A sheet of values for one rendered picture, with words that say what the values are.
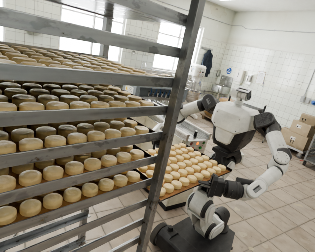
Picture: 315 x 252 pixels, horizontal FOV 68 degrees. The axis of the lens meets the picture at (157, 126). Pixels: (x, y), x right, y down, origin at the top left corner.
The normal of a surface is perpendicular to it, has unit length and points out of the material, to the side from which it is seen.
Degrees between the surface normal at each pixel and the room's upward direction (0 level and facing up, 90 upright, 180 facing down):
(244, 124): 86
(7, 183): 0
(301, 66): 90
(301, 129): 91
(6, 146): 0
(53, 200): 0
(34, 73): 90
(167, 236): 45
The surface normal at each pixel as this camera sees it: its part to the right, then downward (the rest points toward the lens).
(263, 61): -0.84, 0.00
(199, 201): -0.57, -0.30
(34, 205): 0.19, -0.93
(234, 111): -0.38, -0.59
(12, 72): 0.68, 0.36
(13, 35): 0.51, 0.37
